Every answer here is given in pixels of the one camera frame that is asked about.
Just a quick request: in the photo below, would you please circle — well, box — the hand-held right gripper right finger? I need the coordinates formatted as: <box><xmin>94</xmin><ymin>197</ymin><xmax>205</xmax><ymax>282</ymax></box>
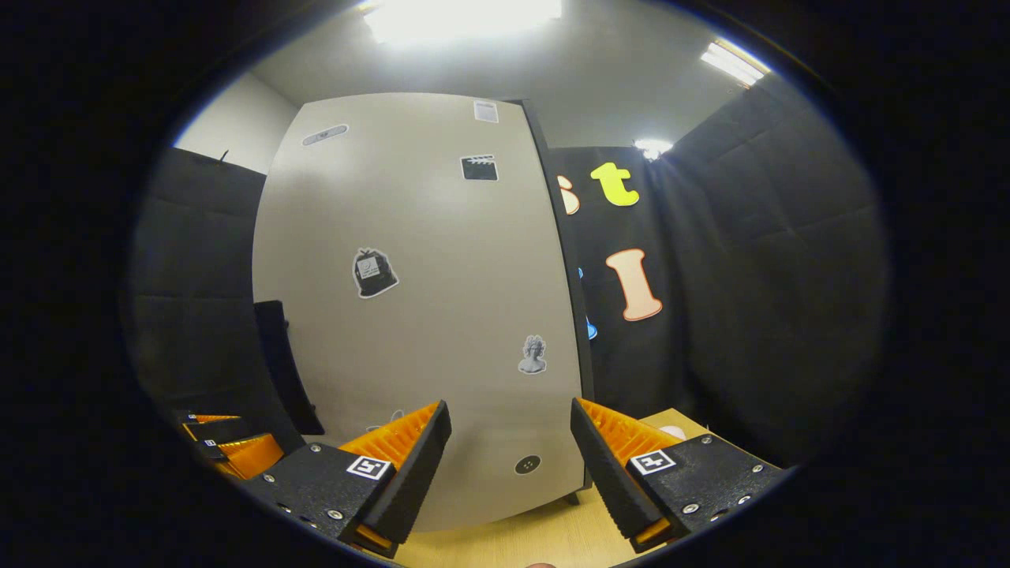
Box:
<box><xmin>570</xmin><ymin>396</ymin><xmax>798</xmax><ymax>555</ymax></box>

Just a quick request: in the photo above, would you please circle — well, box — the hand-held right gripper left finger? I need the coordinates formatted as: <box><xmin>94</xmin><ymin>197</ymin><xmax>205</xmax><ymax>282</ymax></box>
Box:
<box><xmin>239</xmin><ymin>399</ymin><xmax>454</xmax><ymax>559</ymax></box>

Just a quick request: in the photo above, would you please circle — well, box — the black cabinet door handle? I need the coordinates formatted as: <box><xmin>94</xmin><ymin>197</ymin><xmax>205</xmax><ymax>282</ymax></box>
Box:
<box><xmin>254</xmin><ymin>300</ymin><xmax>326</xmax><ymax>436</ymax></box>

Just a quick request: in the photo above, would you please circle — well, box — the beige cabinet door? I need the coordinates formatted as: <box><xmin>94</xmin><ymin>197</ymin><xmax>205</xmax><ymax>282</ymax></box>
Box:
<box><xmin>252</xmin><ymin>92</ymin><xmax>589</xmax><ymax>533</ymax></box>

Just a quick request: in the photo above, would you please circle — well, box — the dark grey cabinet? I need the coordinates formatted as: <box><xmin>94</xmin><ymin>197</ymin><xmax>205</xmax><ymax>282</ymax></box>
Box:
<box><xmin>517</xmin><ymin>98</ymin><xmax>597</xmax><ymax>506</ymax></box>

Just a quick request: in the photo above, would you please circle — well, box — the black backdrop cloth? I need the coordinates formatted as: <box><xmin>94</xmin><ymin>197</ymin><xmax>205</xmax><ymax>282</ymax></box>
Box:
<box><xmin>544</xmin><ymin>75</ymin><xmax>892</xmax><ymax>466</ymax></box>
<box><xmin>126</xmin><ymin>146</ymin><xmax>305</xmax><ymax>443</ymax></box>

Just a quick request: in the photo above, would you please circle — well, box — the long ceiling light strip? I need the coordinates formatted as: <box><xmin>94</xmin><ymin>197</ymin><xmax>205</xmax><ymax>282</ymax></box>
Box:
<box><xmin>701</xmin><ymin>39</ymin><xmax>770</xmax><ymax>88</ymax></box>

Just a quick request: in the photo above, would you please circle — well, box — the large ceiling light panel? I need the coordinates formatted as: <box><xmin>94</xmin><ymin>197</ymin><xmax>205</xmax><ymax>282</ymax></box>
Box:
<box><xmin>359</xmin><ymin>0</ymin><xmax>563</xmax><ymax>44</ymax></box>

